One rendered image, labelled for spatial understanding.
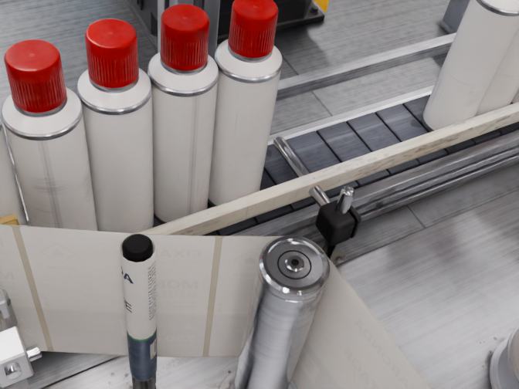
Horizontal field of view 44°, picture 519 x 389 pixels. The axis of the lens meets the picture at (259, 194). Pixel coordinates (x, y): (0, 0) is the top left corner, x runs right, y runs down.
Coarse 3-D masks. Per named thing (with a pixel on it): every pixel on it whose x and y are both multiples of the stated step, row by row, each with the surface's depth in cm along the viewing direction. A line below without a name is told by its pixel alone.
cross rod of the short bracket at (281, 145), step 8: (280, 144) 62; (288, 144) 62; (280, 152) 62; (288, 152) 61; (288, 160) 61; (296, 160) 60; (296, 168) 60; (304, 168) 60; (312, 192) 58; (320, 192) 58; (320, 200) 58; (328, 200) 58
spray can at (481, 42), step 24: (480, 0) 58; (504, 0) 57; (480, 24) 59; (504, 24) 58; (456, 48) 62; (480, 48) 60; (504, 48) 61; (456, 72) 63; (480, 72) 62; (432, 96) 68; (456, 96) 65; (480, 96) 65; (432, 120) 69; (456, 120) 67
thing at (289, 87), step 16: (400, 48) 65; (416, 48) 65; (432, 48) 66; (448, 48) 67; (352, 64) 62; (368, 64) 63; (384, 64) 64; (400, 64) 65; (288, 80) 60; (304, 80) 60; (320, 80) 61; (336, 80) 62; (288, 96) 60
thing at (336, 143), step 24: (360, 120) 70; (384, 120) 70; (408, 120) 71; (312, 144) 66; (336, 144) 67; (360, 144) 67; (384, 144) 68; (456, 144) 69; (264, 168) 64; (288, 168) 64; (312, 168) 64; (408, 168) 66; (336, 192) 63; (264, 216) 60
